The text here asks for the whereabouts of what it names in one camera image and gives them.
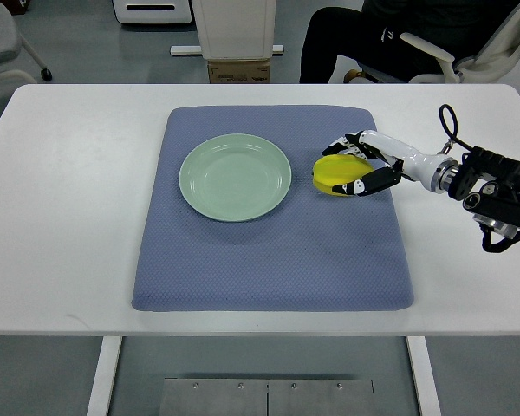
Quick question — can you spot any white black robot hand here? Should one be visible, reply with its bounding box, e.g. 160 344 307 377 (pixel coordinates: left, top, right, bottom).
322 130 458 197

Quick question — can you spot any yellow starfruit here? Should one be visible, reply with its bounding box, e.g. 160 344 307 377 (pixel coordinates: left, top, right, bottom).
313 154 374 196

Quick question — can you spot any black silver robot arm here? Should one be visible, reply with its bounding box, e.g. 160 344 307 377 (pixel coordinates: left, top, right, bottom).
436 146 520 252

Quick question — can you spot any light green plate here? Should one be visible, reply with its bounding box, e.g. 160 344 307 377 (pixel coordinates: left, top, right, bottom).
179 133 292 222

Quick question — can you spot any white office chair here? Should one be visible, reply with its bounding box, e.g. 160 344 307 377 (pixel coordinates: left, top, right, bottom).
354 1 520 84

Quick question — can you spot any blue textured mat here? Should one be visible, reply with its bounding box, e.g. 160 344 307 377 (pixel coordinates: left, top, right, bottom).
131 105 415 313

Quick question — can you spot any seated person in black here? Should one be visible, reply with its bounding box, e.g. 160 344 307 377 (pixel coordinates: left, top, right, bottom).
299 0 520 84

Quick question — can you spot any right white table leg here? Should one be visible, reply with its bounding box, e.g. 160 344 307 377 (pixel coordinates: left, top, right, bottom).
406 336 442 416

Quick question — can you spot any white table leg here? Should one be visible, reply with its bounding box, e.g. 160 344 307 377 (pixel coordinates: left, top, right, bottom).
406 336 442 416
86 336 122 416

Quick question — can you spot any cardboard box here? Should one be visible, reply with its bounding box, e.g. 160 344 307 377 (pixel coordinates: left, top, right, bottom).
207 60 270 84

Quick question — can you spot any white appliance with slot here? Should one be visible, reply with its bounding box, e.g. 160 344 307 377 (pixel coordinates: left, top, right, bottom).
112 0 192 24

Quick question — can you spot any left white table leg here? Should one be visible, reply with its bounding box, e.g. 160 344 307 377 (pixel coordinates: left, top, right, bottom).
86 336 122 416

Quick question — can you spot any grey chair with caster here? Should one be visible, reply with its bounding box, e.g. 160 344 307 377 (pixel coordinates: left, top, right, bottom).
0 3 53 87

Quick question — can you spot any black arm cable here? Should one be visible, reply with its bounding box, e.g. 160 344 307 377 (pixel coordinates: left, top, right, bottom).
438 103 476 153

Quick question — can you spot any white table pedestal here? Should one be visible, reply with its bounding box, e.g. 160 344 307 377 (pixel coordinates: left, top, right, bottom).
170 0 284 61

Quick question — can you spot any metal base plate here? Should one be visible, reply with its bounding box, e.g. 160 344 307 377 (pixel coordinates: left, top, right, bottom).
159 378 377 415

